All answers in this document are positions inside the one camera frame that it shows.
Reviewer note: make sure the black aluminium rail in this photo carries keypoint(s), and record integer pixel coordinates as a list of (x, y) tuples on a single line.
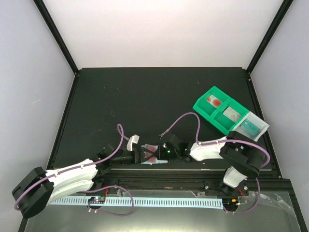
[(161, 179)]

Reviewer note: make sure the clear plastic bin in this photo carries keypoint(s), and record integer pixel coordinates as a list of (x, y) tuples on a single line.
[(261, 124)]

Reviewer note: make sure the small circuit board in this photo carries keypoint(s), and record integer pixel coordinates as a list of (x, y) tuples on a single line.
[(97, 200)]

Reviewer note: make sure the teal VIP card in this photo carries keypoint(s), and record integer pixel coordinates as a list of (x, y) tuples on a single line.
[(250, 128)]

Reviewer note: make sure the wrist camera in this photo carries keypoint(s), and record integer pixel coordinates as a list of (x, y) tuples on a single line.
[(134, 139), (167, 132)]

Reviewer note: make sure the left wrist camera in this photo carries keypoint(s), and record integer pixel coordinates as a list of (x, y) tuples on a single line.
[(134, 139)]

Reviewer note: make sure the red dotted card from holder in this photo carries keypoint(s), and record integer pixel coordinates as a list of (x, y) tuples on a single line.
[(152, 149)]

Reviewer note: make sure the black leather card holder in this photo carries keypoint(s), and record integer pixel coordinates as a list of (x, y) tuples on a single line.
[(159, 155)]

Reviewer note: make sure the white pink card in bin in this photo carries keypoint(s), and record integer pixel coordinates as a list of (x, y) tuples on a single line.
[(231, 114)]

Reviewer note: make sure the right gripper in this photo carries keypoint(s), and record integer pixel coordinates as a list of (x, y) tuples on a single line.
[(156, 152)]

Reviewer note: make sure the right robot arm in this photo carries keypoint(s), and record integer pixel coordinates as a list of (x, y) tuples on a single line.
[(245, 156)]

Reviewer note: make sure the green divided bin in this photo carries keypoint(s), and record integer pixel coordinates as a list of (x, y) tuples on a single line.
[(215, 115)]

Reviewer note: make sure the white slotted cable duct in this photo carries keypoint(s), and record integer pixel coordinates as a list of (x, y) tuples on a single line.
[(144, 202)]

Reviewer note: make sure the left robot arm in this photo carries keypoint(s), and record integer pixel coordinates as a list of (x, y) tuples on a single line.
[(42, 187)]

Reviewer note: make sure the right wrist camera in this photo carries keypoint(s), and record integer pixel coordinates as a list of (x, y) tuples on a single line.
[(167, 132)]

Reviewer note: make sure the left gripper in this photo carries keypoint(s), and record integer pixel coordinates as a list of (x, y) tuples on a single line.
[(136, 160)]

